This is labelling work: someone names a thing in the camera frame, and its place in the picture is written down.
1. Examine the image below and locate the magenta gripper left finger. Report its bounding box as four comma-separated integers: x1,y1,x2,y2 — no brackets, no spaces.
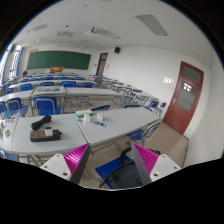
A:
41,143,90,184

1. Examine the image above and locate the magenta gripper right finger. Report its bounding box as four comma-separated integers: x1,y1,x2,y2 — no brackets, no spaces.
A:
131,144,181,185

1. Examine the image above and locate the ceiling projector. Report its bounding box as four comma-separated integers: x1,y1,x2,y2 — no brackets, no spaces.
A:
85,27,98,36

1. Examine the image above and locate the white front desk left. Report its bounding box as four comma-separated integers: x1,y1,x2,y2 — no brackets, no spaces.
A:
11,114,87,155

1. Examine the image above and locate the framed picture on desk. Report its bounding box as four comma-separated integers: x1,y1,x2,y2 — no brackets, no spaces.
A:
31,86,66,95

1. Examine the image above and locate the red-brown near door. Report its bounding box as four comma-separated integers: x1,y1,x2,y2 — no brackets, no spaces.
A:
163,62,204,134

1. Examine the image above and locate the black wall speaker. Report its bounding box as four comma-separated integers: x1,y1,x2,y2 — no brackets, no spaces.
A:
114,47,121,54

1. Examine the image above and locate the dark brown power strip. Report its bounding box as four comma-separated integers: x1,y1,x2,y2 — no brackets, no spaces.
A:
30,129,61,142

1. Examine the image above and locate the black office chair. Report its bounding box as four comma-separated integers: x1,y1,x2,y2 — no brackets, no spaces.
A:
98,147,162,190

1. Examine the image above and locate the white charger plug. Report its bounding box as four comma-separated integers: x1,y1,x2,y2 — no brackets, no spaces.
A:
44,127,53,136

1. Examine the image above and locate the red-brown far door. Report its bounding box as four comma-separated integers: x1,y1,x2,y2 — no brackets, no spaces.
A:
96,53,108,76

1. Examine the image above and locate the white front desk right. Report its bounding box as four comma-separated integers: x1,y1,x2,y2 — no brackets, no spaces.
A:
76,107,159,146

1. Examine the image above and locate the blue chair far left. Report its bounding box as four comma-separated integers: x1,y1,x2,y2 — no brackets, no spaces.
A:
7,97,28,117

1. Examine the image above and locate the white desk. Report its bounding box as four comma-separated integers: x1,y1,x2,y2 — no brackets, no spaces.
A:
76,107,159,146
11,114,87,155

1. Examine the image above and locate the blue chair behind desk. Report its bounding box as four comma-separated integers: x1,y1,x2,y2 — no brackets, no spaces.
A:
34,96,61,115

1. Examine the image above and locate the green chalkboard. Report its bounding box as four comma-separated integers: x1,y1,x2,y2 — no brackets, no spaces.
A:
27,51,91,70

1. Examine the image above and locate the small white box left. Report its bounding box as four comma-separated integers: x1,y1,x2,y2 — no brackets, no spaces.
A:
84,114,90,123

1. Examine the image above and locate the small white box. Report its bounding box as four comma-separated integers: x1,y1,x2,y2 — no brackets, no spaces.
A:
97,113,103,122
84,114,90,123

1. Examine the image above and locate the white wall switch panel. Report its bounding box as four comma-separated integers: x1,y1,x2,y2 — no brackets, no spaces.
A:
164,77,174,88

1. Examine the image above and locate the window with blue frame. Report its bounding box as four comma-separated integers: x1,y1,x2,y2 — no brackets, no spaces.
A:
0,44,22,84

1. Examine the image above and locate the small white box right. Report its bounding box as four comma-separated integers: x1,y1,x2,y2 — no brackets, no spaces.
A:
97,113,103,122

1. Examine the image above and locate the orange lectern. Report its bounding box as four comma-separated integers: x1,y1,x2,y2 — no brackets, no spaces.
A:
50,66,64,72

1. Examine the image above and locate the coiled black cable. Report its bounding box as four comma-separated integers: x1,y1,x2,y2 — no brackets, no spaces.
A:
30,114,53,132

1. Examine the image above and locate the red-brown door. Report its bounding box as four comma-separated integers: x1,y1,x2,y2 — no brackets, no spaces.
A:
163,62,204,134
96,53,108,76

